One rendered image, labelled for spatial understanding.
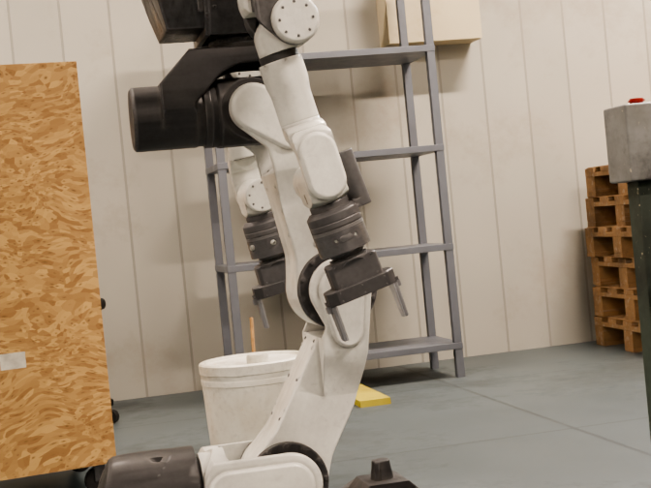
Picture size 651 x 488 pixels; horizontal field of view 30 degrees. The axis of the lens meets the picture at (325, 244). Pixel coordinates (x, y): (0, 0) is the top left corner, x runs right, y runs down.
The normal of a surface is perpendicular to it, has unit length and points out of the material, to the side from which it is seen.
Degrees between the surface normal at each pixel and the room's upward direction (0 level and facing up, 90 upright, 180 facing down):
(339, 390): 115
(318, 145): 91
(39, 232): 90
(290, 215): 90
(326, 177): 91
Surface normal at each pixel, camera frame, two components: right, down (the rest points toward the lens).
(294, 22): 0.25, 0.01
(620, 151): -0.97, 0.10
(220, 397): -0.58, 0.11
